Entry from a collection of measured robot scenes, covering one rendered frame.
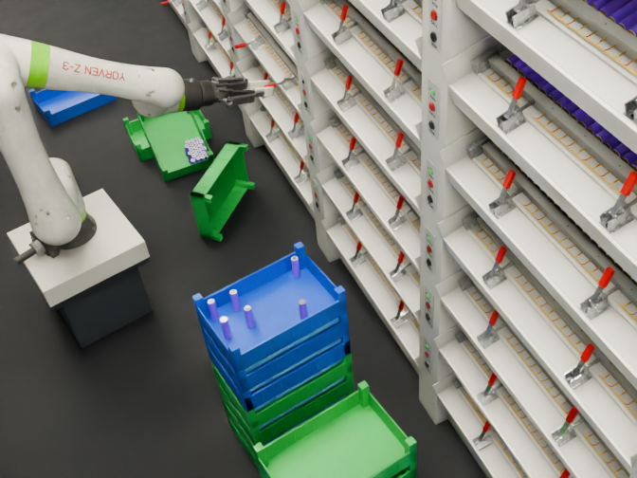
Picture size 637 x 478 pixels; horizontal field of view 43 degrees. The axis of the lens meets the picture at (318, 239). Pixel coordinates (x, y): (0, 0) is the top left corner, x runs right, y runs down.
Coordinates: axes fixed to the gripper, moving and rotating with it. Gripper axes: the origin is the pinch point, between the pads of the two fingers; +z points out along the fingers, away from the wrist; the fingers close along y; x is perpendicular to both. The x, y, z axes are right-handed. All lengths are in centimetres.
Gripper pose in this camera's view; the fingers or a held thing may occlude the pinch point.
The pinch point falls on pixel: (261, 88)
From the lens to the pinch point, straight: 252.6
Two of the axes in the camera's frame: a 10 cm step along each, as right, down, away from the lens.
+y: 4.5, 6.6, -6.1
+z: 8.7, -1.6, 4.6
